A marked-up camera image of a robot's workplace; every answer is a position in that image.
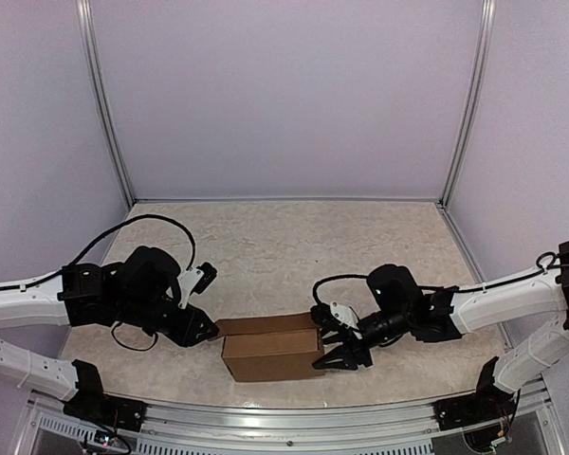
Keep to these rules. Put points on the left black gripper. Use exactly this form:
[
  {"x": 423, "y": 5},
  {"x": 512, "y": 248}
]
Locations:
[{"x": 190, "y": 328}]

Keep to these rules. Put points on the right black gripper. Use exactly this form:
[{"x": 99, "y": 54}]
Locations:
[{"x": 345, "y": 336}]

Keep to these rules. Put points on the brown cardboard box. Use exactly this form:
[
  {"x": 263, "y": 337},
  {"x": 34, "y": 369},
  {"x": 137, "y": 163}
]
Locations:
[{"x": 271, "y": 349}]

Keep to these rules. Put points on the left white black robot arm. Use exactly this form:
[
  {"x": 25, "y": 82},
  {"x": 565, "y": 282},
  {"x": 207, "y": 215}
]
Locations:
[{"x": 148, "y": 290}]

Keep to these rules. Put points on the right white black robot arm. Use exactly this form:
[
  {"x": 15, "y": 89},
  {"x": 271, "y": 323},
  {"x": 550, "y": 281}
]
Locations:
[{"x": 435, "y": 314}]

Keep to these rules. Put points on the small circuit board with led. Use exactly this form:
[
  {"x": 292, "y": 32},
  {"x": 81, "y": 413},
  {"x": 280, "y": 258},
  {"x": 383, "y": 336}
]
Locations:
[{"x": 103, "y": 438}]

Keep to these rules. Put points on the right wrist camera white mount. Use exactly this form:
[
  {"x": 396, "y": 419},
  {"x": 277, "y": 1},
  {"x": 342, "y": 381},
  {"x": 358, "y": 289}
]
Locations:
[{"x": 333, "y": 317}]

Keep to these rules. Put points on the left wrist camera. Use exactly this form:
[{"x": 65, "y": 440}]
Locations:
[{"x": 195, "y": 281}]

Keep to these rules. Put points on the front aluminium frame rail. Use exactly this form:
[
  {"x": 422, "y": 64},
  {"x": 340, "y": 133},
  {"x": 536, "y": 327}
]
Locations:
[{"x": 412, "y": 427}]

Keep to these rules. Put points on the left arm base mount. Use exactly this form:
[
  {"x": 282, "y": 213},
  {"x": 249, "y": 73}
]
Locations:
[{"x": 107, "y": 410}]

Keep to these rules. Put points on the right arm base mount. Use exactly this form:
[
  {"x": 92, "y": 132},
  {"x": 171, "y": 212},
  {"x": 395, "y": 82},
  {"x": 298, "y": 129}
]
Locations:
[{"x": 472, "y": 409}]

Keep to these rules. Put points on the left aluminium corner post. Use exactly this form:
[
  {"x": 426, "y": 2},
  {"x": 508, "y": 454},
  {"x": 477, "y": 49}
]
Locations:
[{"x": 93, "y": 62}]

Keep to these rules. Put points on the aluminium corner post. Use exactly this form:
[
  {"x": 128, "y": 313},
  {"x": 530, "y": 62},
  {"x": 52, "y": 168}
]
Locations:
[
  {"x": 472, "y": 102},
  {"x": 93, "y": 62}
]

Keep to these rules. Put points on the right aluminium corner post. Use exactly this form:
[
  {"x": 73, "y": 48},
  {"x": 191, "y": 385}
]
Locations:
[{"x": 472, "y": 102}]

